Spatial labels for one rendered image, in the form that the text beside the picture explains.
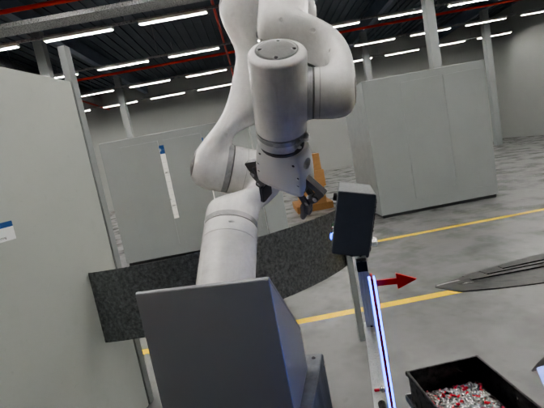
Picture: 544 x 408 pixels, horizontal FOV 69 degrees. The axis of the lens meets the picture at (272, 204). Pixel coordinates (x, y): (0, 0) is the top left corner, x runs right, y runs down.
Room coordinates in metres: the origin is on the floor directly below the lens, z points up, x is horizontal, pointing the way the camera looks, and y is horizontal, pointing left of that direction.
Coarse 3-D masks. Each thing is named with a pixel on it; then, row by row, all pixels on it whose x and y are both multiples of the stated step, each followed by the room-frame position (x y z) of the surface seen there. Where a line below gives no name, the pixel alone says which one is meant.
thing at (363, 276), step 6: (360, 258) 1.10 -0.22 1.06; (360, 276) 1.07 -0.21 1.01; (366, 276) 1.07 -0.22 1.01; (360, 282) 1.07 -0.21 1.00; (366, 282) 1.07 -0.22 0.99; (360, 288) 1.07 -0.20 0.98; (366, 288) 1.08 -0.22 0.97; (366, 294) 1.08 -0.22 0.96; (366, 300) 1.07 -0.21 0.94; (366, 306) 1.07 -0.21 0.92; (366, 312) 1.07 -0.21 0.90; (372, 312) 1.07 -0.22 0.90; (366, 318) 1.07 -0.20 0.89; (372, 318) 1.07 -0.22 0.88; (366, 324) 1.07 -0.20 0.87; (372, 324) 1.07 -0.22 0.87
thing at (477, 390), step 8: (464, 384) 0.78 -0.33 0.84; (480, 384) 0.77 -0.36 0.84; (432, 392) 0.78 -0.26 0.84; (440, 392) 0.77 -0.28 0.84; (448, 392) 0.77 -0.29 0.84; (456, 392) 0.76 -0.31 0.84; (464, 392) 0.76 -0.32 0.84; (472, 392) 0.75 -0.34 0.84; (480, 392) 0.75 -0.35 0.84; (488, 392) 0.75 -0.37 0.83; (432, 400) 0.75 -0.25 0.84; (440, 400) 0.75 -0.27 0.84; (448, 400) 0.74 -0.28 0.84; (456, 400) 0.74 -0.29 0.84; (464, 400) 0.74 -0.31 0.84; (472, 400) 0.73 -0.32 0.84; (488, 400) 0.72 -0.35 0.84; (496, 400) 0.72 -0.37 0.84
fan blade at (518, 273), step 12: (504, 264) 0.57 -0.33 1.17; (516, 264) 0.54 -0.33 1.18; (528, 264) 0.53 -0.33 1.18; (540, 264) 0.51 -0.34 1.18; (468, 276) 0.56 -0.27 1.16; (480, 276) 0.53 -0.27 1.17; (492, 276) 0.52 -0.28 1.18; (504, 276) 0.50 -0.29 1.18; (516, 276) 0.49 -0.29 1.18; (528, 276) 0.48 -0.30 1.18; (540, 276) 0.47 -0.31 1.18; (444, 288) 0.50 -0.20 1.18; (456, 288) 0.48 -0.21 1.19; (468, 288) 0.46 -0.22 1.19; (480, 288) 0.45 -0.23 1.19; (492, 288) 0.45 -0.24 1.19
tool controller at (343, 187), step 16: (352, 192) 1.13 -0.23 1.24; (368, 192) 1.15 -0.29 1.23; (336, 208) 1.14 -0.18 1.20; (352, 208) 1.12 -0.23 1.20; (368, 208) 1.12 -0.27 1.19; (336, 224) 1.13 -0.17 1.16; (352, 224) 1.13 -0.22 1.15; (368, 224) 1.12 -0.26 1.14; (336, 240) 1.14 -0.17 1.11; (352, 240) 1.13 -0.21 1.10; (368, 240) 1.12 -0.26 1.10; (352, 256) 1.19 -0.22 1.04; (368, 256) 1.12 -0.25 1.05
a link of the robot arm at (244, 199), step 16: (240, 160) 0.94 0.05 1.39; (240, 176) 0.94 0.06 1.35; (240, 192) 0.88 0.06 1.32; (256, 192) 0.89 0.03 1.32; (272, 192) 0.95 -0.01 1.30; (208, 208) 0.87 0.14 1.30; (224, 208) 0.84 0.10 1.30; (240, 208) 0.85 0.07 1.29; (256, 208) 0.88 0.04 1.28; (256, 224) 0.86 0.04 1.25
